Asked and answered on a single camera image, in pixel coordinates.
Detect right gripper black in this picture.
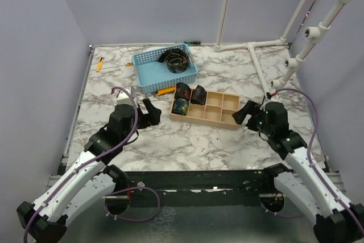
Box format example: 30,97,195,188
232,99,274,137

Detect wooden compartment tray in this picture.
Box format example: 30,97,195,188
169,91,241,130

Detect brown blue floral tie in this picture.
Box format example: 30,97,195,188
190,85,207,105

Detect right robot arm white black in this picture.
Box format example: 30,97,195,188
232,101,363,242

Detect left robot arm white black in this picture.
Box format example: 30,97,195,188
16,98,162,242

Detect rolled blue yellow-leaf tie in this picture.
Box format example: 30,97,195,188
171,98,189,116

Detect orange utility knife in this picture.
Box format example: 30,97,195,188
156,87,176,96

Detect rolled dark red-leaf tie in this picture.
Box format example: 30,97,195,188
174,82,191,101

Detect blue perforated plastic basket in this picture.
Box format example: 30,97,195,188
131,43,198,94

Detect rolled black orange tie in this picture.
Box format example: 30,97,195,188
156,48,189,73

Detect small yellow utility knife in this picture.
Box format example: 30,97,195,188
96,57,104,72

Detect white PVC pipe rack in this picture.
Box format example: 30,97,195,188
271,0,351,89

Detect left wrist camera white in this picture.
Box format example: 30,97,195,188
115,87,136,106

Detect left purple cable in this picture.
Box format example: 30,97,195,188
22,86,160,242

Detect white PVC pipe frame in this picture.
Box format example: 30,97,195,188
214,0,307,96

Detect black mounting rail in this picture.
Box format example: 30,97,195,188
106,166,284,208

